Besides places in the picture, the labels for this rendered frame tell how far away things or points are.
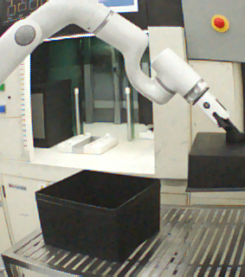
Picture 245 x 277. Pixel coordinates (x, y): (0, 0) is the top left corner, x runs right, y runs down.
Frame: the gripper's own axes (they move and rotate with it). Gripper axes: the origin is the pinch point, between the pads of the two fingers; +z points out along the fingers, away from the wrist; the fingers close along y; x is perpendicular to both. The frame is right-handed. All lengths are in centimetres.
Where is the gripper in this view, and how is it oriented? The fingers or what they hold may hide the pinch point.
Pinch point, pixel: (235, 134)
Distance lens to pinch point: 119.9
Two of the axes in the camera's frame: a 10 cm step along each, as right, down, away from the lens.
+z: 7.1, 7.0, -0.3
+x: -6.5, 6.8, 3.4
